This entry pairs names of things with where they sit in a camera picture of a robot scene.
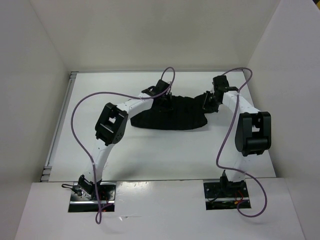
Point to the black pleated skirt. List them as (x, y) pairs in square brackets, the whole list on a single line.
[(187, 114)]

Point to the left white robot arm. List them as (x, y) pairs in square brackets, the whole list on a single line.
[(110, 129)]

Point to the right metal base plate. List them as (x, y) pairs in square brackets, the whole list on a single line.
[(218, 197)]

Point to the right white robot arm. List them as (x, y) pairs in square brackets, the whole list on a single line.
[(252, 135)]

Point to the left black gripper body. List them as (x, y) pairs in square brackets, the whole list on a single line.
[(164, 104)]

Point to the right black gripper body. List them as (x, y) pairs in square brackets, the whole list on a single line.
[(210, 105)]

